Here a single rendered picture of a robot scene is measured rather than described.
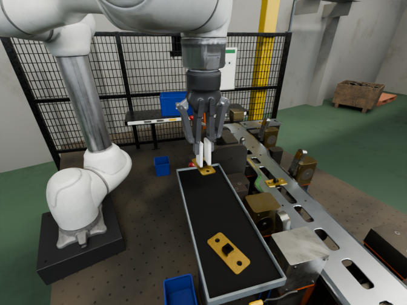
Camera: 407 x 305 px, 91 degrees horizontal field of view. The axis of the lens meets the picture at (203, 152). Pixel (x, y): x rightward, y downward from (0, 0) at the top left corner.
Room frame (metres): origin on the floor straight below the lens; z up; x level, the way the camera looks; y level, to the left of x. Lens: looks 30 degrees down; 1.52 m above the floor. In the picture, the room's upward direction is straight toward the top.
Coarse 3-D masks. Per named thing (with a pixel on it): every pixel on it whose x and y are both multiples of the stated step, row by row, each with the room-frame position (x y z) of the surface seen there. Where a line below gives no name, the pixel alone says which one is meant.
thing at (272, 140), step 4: (268, 128) 1.11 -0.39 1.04; (272, 128) 1.11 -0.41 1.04; (276, 128) 1.11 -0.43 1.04; (268, 132) 1.07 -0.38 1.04; (272, 132) 1.07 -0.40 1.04; (276, 132) 1.08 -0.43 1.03; (264, 136) 1.07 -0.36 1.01; (268, 136) 1.07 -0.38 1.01; (272, 136) 1.07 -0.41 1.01; (276, 136) 1.08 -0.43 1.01; (264, 140) 1.06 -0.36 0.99; (268, 140) 1.07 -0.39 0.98; (272, 140) 1.07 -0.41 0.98; (276, 140) 1.08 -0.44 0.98; (264, 144) 1.06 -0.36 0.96; (268, 144) 1.07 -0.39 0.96; (272, 144) 1.07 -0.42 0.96; (268, 148) 1.07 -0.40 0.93
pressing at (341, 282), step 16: (240, 128) 1.21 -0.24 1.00; (256, 144) 0.99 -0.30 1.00; (272, 160) 0.82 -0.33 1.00; (288, 176) 0.69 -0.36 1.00; (272, 192) 0.59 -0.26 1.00; (288, 192) 0.59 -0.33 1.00; (304, 192) 0.59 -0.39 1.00; (288, 208) 0.51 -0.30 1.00; (304, 208) 0.51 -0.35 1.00; (320, 208) 0.51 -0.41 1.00; (304, 224) 0.44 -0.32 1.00; (320, 224) 0.44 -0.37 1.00; (336, 224) 0.44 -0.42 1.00; (320, 240) 0.38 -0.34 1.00; (336, 240) 0.38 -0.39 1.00; (352, 240) 0.38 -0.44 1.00; (336, 256) 0.33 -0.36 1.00; (352, 256) 0.33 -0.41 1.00; (368, 256) 0.33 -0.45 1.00; (320, 272) 0.29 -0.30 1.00; (336, 272) 0.29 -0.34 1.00; (368, 272) 0.29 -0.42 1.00; (384, 272) 0.29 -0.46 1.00; (336, 288) 0.25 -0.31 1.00; (352, 288) 0.25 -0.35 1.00; (384, 288) 0.25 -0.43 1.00; (400, 288) 0.25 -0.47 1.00; (352, 304) 0.22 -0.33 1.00; (368, 304) 0.22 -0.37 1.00; (400, 304) 0.22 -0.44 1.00
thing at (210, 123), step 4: (208, 100) 0.45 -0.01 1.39; (212, 100) 0.44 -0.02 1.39; (212, 104) 0.44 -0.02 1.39; (212, 108) 0.45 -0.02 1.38; (212, 112) 0.45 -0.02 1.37; (208, 116) 0.45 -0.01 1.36; (212, 116) 0.45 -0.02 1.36; (208, 120) 0.45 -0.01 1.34; (212, 120) 0.45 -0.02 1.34; (208, 124) 0.46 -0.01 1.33; (212, 124) 0.45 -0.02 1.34; (208, 128) 0.46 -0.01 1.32; (212, 128) 0.45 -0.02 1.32; (208, 132) 0.46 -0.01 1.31; (212, 132) 0.45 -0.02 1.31; (212, 136) 0.45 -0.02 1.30; (212, 140) 0.45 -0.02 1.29
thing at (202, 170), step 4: (192, 160) 0.48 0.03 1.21; (204, 160) 0.47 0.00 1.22; (196, 164) 0.46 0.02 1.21; (204, 164) 0.45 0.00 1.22; (200, 168) 0.44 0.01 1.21; (204, 168) 0.44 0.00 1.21; (208, 168) 0.44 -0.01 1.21; (212, 168) 0.44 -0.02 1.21; (200, 172) 0.42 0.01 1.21; (204, 172) 0.42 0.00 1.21; (208, 172) 0.42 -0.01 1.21; (212, 172) 0.42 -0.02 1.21
